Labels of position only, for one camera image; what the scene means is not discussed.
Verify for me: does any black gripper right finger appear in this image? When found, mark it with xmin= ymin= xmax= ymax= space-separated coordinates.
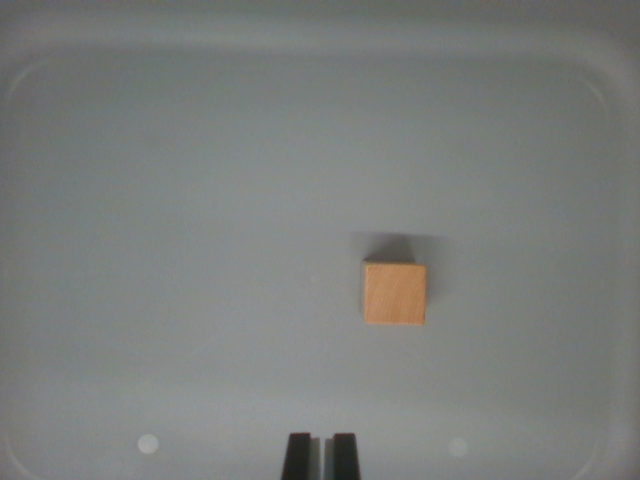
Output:
xmin=323 ymin=432 xmax=362 ymax=480

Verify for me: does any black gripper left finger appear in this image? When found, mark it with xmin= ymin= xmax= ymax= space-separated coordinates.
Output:
xmin=281 ymin=432 xmax=322 ymax=480

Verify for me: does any grey plastic tray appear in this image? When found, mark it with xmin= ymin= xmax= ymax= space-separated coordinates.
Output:
xmin=0 ymin=0 xmax=640 ymax=480

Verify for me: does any wooden cube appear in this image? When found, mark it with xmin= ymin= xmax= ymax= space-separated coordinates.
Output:
xmin=360 ymin=260 xmax=428 ymax=327

